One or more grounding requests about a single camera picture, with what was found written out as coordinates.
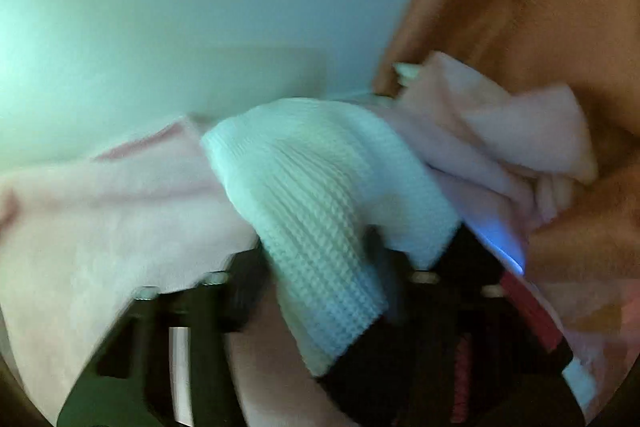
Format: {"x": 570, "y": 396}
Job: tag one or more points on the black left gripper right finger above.
{"x": 475, "y": 347}

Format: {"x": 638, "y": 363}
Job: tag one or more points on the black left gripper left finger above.
{"x": 127, "y": 381}

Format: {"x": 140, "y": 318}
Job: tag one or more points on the white red black knit sweater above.
{"x": 312, "y": 178}

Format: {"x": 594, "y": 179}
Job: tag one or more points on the pink bed blanket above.
{"x": 78, "y": 239}

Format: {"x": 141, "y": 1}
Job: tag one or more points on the orange pink curtain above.
{"x": 591, "y": 45}

